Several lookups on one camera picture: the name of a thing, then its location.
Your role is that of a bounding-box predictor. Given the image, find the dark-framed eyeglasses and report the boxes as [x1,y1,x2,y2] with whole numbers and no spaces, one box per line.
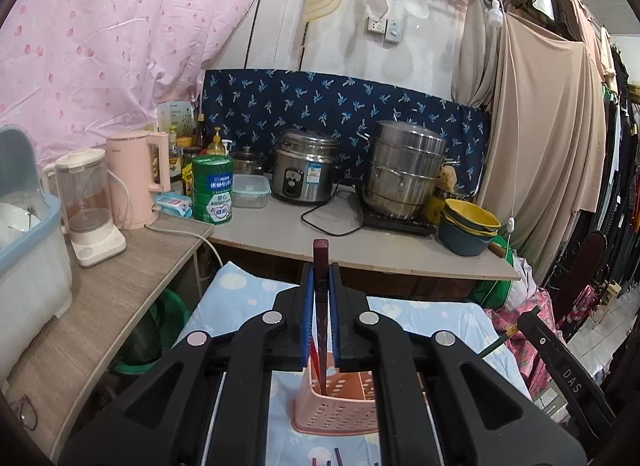
[7,393,39,432]

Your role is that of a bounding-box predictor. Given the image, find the grey counter board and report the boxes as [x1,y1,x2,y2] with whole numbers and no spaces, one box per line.
[207,181,523,281]

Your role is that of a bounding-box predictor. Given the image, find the beige curtain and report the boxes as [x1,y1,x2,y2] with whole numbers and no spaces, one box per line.
[452,0,608,267]

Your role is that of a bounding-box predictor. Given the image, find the black power cable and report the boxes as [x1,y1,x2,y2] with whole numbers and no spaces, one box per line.
[300,183,366,237]

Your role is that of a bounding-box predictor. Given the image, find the small lidded steel pot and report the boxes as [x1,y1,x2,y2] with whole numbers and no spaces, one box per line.
[231,146,267,177]

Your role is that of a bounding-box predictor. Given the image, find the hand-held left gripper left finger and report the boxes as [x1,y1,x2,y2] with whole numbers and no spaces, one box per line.
[59,262,317,466]

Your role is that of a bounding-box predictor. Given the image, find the green plastic basin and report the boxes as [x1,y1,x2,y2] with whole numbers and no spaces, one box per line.
[112,288,191,377]

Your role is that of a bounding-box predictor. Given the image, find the cooking oil bottle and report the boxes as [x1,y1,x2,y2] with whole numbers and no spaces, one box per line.
[167,127,183,183]

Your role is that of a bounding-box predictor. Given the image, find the steel steamer pot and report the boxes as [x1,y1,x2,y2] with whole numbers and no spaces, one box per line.
[357,120,458,221]

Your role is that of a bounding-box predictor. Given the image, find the green yellow-tipped chopstick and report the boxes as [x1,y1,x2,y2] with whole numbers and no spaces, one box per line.
[481,327,519,361]

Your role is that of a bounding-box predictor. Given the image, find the clear plastic food container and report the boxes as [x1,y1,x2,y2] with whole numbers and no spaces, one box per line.
[231,174,272,209]

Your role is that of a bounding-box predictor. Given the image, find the pink electric kettle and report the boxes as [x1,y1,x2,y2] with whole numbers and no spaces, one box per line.
[105,130,172,231]

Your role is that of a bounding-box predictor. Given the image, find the white carton box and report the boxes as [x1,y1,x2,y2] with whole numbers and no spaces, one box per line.
[157,100,196,139]

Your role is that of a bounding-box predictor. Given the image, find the white dish drainer box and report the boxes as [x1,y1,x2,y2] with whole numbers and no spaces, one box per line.
[0,125,73,382]

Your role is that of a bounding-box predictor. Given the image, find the wooden side shelf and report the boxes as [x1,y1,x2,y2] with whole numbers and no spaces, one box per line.
[5,213,216,462]

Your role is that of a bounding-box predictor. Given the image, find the blue planet-print tablecloth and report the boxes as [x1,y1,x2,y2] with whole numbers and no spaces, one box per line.
[172,261,531,466]

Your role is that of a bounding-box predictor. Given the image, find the black induction cooker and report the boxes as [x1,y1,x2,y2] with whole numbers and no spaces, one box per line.
[360,191,441,237]

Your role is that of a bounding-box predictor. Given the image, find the steel rice cooker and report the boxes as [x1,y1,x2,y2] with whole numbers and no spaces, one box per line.
[271,128,343,205]

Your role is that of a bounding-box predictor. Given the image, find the white blender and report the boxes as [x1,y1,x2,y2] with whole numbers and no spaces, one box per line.
[41,148,127,267]

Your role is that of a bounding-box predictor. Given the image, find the dark wooden chair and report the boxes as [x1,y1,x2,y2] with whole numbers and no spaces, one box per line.
[550,231,608,327]

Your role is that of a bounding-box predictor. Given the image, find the green bag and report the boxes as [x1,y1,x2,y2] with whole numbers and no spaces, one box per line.
[472,246,519,309]

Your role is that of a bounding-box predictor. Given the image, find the blue tissue packet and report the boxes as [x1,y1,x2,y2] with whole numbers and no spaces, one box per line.
[155,192,193,219]

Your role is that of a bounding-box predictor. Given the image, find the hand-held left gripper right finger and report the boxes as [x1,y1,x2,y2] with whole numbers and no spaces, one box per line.
[327,262,588,466]

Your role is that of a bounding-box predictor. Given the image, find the pink floral cloth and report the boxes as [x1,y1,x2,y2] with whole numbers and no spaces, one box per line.
[492,291,557,397]

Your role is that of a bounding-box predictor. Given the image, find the navy leaf-print cloth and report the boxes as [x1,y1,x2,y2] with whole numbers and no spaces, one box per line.
[200,68,493,197]

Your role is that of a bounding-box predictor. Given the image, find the row of hanging clothes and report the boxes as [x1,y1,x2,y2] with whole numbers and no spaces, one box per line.
[510,0,640,347]

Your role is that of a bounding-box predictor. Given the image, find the white bowl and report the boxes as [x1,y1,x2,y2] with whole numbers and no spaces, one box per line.
[0,203,42,247]

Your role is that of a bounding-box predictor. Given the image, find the yellow dish soap bottle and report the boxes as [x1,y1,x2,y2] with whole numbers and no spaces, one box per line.
[206,127,227,157]

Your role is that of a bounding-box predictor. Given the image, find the pink spotted curtain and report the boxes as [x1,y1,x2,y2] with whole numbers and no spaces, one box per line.
[0,0,273,167]

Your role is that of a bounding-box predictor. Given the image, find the white cord with switch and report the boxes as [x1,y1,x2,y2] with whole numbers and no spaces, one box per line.
[501,10,524,235]

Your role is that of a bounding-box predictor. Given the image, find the pink perforated utensil holder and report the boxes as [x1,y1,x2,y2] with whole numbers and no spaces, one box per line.
[291,357,381,436]

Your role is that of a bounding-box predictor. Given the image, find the white power cable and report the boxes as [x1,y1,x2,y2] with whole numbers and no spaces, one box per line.
[145,223,224,277]

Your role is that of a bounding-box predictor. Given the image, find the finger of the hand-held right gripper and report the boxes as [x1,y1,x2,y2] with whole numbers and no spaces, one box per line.
[517,306,568,372]

